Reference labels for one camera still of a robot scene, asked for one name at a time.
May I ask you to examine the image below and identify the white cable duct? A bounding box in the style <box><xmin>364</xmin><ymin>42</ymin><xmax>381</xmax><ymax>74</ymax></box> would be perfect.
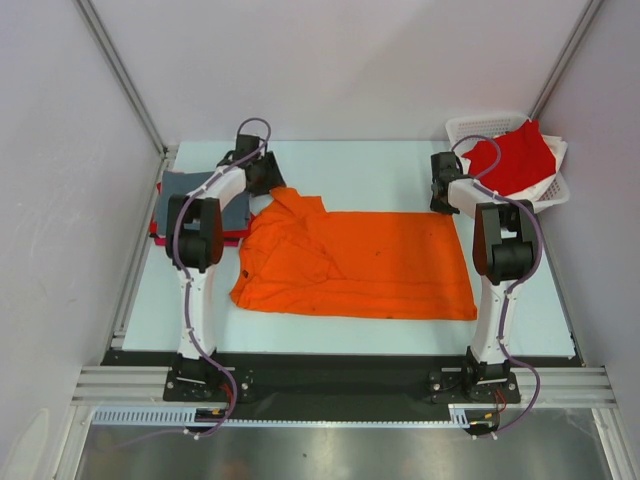
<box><xmin>92</xmin><ymin>402</ymin><xmax>501</xmax><ymax>429</ymax></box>

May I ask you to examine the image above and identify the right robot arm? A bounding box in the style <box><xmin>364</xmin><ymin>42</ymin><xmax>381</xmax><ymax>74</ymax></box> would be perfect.
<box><xmin>430</xmin><ymin>151</ymin><xmax>542</xmax><ymax>401</ymax></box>

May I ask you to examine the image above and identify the magenta folded t-shirt in stack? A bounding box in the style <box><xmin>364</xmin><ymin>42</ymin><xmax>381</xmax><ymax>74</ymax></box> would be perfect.
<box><xmin>150</xmin><ymin>234</ymin><xmax>241</xmax><ymax>247</ymax></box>

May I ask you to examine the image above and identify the white plastic basket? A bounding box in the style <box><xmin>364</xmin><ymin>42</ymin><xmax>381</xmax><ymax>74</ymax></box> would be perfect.
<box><xmin>445</xmin><ymin>113</ymin><xmax>569</xmax><ymax>212</ymax></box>

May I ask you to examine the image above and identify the red t-shirt in basket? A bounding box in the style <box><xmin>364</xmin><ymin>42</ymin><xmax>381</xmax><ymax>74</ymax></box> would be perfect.
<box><xmin>462</xmin><ymin>120</ymin><xmax>557</xmax><ymax>196</ymax></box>

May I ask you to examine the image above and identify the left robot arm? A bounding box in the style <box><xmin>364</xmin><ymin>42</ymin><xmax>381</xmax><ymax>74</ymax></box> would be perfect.
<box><xmin>165</xmin><ymin>133</ymin><xmax>285</xmax><ymax>400</ymax></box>

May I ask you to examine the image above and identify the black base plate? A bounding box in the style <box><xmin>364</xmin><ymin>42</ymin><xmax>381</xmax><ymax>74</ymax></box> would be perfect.
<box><xmin>99</xmin><ymin>349</ymin><xmax>521</xmax><ymax>421</ymax></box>

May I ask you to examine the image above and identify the red folded t-shirt in stack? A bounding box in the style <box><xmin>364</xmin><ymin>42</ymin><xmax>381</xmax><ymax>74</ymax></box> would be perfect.
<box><xmin>148</xmin><ymin>195</ymin><xmax>255</xmax><ymax>239</ymax></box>

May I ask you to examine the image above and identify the aluminium corner post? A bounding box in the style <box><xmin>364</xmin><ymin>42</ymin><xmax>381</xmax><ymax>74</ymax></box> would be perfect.
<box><xmin>528</xmin><ymin>0</ymin><xmax>607</xmax><ymax>120</ymax></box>
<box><xmin>73</xmin><ymin>0</ymin><xmax>168</xmax><ymax>158</ymax></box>

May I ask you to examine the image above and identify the white cloth in basket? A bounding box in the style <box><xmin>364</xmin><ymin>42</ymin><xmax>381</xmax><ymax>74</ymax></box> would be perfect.
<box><xmin>490</xmin><ymin>130</ymin><xmax>567</xmax><ymax>202</ymax></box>

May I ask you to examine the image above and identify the orange t-shirt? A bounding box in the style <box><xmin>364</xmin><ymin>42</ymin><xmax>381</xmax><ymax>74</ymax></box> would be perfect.
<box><xmin>230</xmin><ymin>187</ymin><xmax>477</xmax><ymax>321</ymax></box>

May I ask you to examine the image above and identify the aluminium frame rail front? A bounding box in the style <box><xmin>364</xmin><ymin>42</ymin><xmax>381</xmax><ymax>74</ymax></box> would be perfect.
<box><xmin>71</xmin><ymin>366</ymin><xmax>617</xmax><ymax>408</ymax></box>

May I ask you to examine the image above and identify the grey folded t-shirt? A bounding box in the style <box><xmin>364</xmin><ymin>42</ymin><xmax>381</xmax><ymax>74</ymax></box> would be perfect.
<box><xmin>150</xmin><ymin>171</ymin><xmax>251</xmax><ymax>237</ymax></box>

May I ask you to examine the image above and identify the left aluminium corner post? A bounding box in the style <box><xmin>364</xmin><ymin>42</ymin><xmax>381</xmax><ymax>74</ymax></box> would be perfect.
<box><xmin>73</xmin><ymin>0</ymin><xmax>168</xmax><ymax>158</ymax></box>

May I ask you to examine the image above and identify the right aluminium corner post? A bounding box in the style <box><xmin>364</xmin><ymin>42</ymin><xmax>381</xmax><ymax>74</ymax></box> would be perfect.
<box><xmin>528</xmin><ymin>0</ymin><xmax>607</xmax><ymax>120</ymax></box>

